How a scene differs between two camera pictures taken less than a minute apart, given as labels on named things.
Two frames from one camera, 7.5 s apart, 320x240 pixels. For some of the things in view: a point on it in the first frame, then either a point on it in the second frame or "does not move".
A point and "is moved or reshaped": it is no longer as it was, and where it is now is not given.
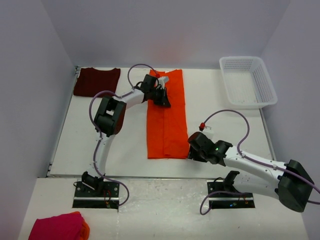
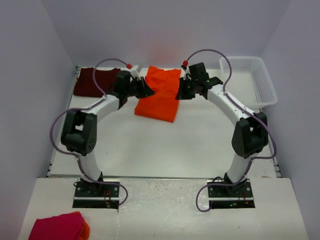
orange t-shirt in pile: [85, 231] does not move
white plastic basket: [247, 84] does not move
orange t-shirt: [166, 126] is moved or reshaped
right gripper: [192, 154] -> [182, 95]
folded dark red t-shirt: [90, 81] does not move
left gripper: [163, 100] -> [145, 90]
